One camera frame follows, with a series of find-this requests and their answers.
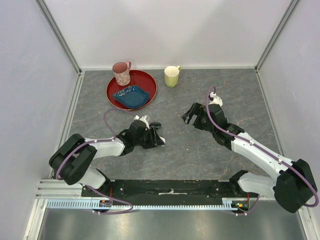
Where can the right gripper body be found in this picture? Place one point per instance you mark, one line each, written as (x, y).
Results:
(200, 123)

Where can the red round tray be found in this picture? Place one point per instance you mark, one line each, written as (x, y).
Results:
(139, 78)

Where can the blue leaf-shaped dish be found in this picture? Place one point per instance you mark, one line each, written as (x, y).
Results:
(132, 97)

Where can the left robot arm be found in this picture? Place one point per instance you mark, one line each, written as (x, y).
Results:
(71, 162)

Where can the yellow-green mug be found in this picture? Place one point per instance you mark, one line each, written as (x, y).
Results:
(171, 75)

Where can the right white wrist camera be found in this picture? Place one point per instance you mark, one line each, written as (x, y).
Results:
(214, 99)

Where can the pink floral mug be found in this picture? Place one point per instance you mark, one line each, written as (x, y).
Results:
(121, 72)

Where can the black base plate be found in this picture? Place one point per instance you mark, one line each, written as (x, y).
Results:
(172, 192)

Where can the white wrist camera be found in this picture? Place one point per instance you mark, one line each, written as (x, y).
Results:
(214, 99)
(144, 118)

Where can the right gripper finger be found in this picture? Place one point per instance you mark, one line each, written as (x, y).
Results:
(196, 109)
(187, 117)

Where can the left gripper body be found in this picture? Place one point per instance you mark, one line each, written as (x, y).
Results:
(147, 140)

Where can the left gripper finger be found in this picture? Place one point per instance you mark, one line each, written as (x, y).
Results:
(157, 139)
(155, 125)

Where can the light blue cable duct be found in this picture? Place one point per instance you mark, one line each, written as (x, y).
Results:
(90, 204)

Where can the white earbud charging case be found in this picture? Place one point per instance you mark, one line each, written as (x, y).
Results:
(163, 140)

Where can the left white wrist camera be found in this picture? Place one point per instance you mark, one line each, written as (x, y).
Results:
(144, 118)

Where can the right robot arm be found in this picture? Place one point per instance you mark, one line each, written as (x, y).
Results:
(290, 183)

